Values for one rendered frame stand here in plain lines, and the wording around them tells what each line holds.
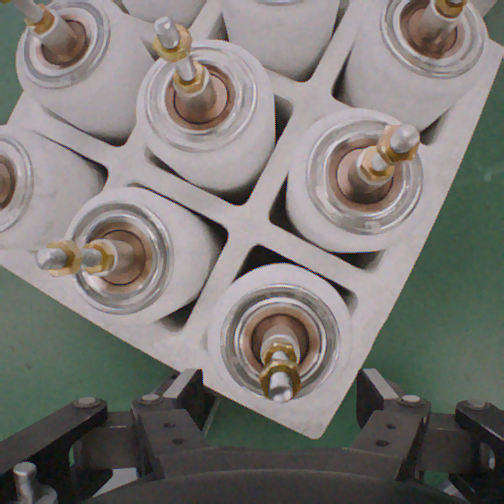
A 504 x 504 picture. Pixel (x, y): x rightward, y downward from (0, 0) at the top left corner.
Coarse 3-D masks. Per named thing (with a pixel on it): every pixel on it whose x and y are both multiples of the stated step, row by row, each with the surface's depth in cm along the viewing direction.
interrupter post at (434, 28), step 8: (432, 0) 21; (432, 8) 21; (424, 16) 23; (432, 16) 22; (440, 16) 21; (448, 16) 21; (456, 16) 21; (424, 24) 23; (432, 24) 22; (440, 24) 22; (448, 24) 21; (424, 32) 23; (432, 32) 23; (440, 32) 23; (448, 32) 23; (432, 40) 24; (440, 40) 24
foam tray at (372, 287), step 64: (320, 64) 32; (64, 128) 33; (448, 128) 31; (192, 192) 32; (256, 192) 32; (0, 256) 34; (256, 256) 43; (320, 256) 32; (384, 256) 31; (192, 320) 32; (384, 320) 32
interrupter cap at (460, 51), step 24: (408, 0) 24; (384, 24) 24; (408, 24) 24; (456, 24) 24; (480, 24) 23; (408, 48) 24; (432, 48) 24; (456, 48) 24; (480, 48) 23; (432, 72) 24; (456, 72) 24
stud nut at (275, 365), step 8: (272, 360) 17; (280, 360) 17; (264, 368) 17; (272, 368) 17; (280, 368) 17; (288, 368) 17; (296, 368) 17; (264, 376) 17; (296, 376) 17; (264, 384) 17; (296, 384) 17; (264, 392) 17; (296, 392) 17
